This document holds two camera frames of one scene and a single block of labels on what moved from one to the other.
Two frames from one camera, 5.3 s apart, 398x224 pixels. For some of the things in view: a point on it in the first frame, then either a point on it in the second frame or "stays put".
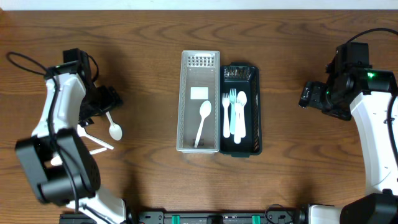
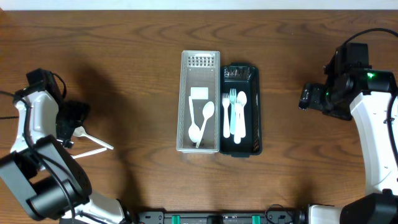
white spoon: (83, 132) stays put
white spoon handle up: (115, 130) -> (193, 130)
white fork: (226, 101) stays put
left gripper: (106, 100) -> (73, 116)
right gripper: (311, 95) stays put
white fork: (237, 132) stays put
